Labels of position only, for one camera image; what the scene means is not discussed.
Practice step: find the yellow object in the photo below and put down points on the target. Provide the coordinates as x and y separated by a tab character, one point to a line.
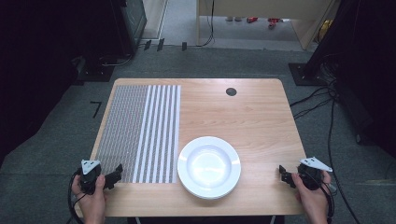
325	29

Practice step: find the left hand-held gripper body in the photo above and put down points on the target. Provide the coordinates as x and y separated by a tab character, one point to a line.
89	179

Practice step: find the person's left hand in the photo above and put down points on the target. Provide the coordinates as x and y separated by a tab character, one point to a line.
91	203

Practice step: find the person's right hand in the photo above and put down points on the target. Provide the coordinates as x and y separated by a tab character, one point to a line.
313	202

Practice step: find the dark cabinet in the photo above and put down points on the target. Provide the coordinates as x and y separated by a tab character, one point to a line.
132	21

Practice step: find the white plate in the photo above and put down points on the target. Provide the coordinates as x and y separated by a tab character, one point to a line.
209	168

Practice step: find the grey striped placemat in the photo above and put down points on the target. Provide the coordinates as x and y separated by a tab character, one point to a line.
130	133

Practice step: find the black stand base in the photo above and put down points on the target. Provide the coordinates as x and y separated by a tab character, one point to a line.
95	73
303	76

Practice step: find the red toy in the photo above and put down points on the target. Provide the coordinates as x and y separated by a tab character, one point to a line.
251	19
274	22

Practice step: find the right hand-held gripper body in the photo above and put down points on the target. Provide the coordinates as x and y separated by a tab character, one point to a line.
311	179

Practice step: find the black tape strip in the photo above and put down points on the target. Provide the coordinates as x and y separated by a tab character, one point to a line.
147	45
160	44

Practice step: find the white shoes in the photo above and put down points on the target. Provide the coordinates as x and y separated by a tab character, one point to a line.
234	18

